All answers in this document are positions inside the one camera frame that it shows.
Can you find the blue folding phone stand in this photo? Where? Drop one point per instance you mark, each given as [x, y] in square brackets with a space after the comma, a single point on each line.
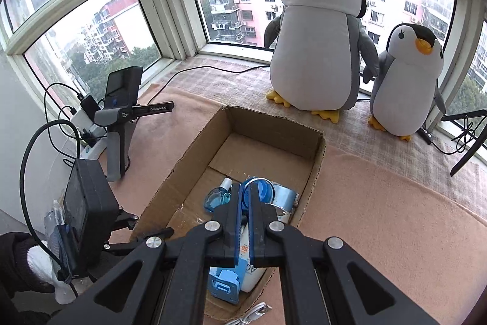
[224, 287]

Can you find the blue eye drop bottle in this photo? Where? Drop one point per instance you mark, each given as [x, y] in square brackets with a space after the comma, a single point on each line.
[215, 200]

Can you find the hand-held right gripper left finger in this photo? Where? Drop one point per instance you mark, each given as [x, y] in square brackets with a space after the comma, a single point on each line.
[237, 203]

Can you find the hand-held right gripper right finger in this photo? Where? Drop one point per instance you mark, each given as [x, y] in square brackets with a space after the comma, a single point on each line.
[255, 218]

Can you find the blue round tape measure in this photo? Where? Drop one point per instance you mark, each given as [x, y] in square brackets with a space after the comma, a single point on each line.
[266, 190]

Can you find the black power adapter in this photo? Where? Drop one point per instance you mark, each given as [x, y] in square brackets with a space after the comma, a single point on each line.
[90, 105]

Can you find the white sunscreen bottle blue cap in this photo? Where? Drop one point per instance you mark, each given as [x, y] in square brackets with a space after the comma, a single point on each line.
[285, 199]

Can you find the large penguin plush toy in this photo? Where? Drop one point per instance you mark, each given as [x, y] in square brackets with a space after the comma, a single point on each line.
[315, 62]

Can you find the small penguin plush toy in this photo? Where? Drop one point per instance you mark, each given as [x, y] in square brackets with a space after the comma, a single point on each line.
[403, 100]

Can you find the white power strip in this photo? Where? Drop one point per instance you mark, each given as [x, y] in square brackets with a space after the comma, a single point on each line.
[95, 150]

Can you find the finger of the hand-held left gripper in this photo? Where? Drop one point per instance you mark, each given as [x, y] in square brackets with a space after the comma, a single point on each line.
[137, 242]
[125, 220]

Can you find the cardboard box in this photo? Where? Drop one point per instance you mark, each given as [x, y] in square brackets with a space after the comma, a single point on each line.
[266, 142]

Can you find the checkered cloth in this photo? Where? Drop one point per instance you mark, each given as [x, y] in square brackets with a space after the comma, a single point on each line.
[228, 81]

